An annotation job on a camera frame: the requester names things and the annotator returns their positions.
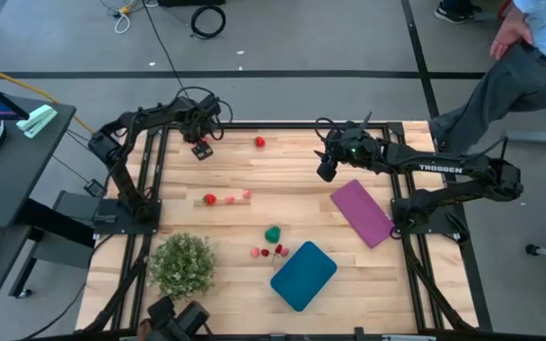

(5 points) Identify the grey metal table foot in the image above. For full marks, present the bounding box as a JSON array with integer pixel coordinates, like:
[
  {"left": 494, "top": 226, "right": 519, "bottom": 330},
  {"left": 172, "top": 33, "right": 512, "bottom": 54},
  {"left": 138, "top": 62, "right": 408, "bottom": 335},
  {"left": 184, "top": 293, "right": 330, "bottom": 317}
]
[{"left": 506, "top": 128, "right": 546, "bottom": 147}]

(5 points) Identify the small black floor box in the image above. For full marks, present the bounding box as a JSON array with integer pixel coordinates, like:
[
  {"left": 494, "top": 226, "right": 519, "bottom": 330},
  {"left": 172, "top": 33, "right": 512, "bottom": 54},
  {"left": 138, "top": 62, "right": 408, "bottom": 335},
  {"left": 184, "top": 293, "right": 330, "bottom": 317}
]
[{"left": 82, "top": 178, "right": 108, "bottom": 199}]

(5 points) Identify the purple flat container lid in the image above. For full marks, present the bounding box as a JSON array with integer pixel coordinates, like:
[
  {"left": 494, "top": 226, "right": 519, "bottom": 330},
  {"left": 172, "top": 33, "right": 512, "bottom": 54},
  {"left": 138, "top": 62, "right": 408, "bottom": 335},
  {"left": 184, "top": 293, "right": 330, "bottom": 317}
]
[{"left": 329, "top": 178, "right": 396, "bottom": 250}]

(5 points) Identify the black boxy device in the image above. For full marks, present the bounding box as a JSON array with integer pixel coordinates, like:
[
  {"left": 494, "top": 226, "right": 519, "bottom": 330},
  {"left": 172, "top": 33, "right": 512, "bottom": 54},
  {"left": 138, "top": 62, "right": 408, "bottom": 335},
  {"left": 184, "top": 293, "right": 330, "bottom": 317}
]
[{"left": 137, "top": 296, "right": 211, "bottom": 341}]

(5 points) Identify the black metal table frame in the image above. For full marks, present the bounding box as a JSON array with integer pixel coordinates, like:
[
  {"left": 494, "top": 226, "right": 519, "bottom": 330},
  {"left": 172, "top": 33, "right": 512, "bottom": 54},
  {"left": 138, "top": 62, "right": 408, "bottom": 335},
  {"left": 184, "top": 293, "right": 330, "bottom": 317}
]
[{"left": 81, "top": 120, "right": 481, "bottom": 341}]

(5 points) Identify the coiled black cable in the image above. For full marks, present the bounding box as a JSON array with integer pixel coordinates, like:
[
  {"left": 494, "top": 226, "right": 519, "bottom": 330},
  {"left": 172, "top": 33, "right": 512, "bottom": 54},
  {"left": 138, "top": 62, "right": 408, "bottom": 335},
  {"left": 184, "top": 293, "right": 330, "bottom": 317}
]
[{"left": 190, "top": 4, "right": 228, "bottom": 40}]

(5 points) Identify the green artificial potted plant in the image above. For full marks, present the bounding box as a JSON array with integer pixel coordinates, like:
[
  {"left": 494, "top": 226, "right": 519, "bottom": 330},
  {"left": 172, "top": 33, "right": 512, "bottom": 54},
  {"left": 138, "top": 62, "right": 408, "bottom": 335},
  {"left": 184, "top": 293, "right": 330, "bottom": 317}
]
[{"left": 147, "top": 231, "right": 218, "bottom": 300}]

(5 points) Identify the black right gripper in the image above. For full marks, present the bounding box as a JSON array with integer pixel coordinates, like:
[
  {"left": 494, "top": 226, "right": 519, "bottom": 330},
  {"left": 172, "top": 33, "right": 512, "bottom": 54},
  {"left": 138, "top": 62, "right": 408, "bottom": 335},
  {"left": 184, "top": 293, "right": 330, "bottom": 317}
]
[{"left": 313, "top": 122, "right": 389, "bottom": 169}]

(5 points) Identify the mint green stapler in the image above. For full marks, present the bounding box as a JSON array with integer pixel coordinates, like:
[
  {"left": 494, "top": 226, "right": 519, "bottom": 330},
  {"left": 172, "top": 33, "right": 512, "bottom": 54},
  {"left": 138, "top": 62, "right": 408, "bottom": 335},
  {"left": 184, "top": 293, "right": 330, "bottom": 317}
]
[{"left": 15, "top": 104, "right": 59, "bottom": 139}]

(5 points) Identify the white cable with yellow plug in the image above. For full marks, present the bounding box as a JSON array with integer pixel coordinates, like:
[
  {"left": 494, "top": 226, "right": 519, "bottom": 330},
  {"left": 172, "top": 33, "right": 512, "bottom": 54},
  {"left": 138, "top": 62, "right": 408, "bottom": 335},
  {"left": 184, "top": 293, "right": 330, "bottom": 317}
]
[{"left": 114, "top": 3, "right": 133, "bottom": 35}]

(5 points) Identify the dark grey desk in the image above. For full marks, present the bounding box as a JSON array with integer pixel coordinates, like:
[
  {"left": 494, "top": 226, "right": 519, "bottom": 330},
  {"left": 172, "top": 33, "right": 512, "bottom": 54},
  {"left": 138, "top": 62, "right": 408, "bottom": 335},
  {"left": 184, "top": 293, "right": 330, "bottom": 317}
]
[{"left": 0, "top": 93, "right": 78, "bottom": 229}]

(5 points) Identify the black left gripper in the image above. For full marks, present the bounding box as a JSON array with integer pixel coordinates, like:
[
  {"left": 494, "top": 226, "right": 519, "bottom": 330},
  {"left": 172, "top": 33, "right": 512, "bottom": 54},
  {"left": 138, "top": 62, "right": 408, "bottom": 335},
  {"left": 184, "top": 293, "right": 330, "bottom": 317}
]
[{"left": 176, "top": 104, "right": 222, "bottom": 161}]

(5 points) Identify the black desk leg base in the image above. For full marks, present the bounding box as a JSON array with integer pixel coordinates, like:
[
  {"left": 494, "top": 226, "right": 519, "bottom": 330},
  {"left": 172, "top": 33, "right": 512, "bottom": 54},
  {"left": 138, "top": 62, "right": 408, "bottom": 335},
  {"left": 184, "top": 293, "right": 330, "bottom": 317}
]
[{"left": 8, "top": 198, "right": 97, "bottom": 300}]

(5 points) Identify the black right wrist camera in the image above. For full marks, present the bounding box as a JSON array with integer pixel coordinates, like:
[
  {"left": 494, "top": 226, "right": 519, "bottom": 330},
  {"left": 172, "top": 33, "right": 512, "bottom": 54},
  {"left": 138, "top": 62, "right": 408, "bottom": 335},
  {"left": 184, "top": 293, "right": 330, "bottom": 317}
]
[{"left": 316, "top": 153, "right": 339, "bottom": 184}]

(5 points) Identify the dark grey floor box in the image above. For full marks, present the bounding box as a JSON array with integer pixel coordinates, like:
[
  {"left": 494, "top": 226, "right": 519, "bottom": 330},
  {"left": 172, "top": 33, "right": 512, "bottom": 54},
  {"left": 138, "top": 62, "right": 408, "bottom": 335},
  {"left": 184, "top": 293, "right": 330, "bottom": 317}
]
[{"left": 52, "top": 190, "right": 97, "bottom": 228}]

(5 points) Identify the person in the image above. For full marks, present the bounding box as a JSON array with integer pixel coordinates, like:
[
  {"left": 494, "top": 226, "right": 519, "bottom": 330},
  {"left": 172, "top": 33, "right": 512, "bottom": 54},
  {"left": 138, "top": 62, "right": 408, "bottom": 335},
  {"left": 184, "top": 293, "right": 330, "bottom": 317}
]
[{"left": 428, "top": 0, "right": 546, "bottom": 153}]

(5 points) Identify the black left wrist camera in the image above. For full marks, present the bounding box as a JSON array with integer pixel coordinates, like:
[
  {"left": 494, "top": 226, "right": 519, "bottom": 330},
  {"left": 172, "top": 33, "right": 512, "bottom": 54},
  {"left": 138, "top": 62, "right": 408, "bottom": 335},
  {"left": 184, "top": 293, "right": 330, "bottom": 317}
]
[{"left": 199, "top": 93, "right": 223, "bottom": 120}]

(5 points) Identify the person's hand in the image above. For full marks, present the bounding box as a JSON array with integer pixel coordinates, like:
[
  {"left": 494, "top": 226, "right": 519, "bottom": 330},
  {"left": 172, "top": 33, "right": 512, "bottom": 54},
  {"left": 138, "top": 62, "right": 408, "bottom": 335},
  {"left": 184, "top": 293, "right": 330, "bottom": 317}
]
[{"left": 489, "top": 7, "right": 535, "bottom": 62}]

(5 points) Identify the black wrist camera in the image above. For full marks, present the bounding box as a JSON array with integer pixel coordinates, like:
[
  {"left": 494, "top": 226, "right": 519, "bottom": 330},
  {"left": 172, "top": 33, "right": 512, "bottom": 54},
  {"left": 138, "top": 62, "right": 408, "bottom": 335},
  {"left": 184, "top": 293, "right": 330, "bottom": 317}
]
[
  {"left": 316, "top": 153, "right": 339, "bottom": 184},
  {"left": 199, "top": 93, "right": 223, "bottom": 120}
]

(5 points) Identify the teal plastic tupperware container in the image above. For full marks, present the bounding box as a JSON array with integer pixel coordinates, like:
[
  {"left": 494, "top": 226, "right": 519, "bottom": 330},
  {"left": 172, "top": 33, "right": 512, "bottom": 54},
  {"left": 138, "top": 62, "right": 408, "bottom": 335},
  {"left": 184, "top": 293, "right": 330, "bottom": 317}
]
[{"left": 269, "top": 240, "right": 338, "bottom": 313}]

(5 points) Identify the long black floor cable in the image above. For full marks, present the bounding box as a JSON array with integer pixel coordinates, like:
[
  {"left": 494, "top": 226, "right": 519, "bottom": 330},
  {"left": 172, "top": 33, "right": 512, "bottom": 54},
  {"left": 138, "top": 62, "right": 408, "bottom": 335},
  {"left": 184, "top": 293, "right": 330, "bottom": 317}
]
[{"left": 142, "top": 0, "right": 180, "bottom": 91}]

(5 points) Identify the yellow floor cable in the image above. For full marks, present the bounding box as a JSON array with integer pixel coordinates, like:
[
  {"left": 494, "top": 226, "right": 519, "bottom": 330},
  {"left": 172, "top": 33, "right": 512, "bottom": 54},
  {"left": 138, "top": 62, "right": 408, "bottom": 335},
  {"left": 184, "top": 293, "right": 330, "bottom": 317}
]
[{"left": 0, "top": 57, "right": 96, "bottom": 135}]

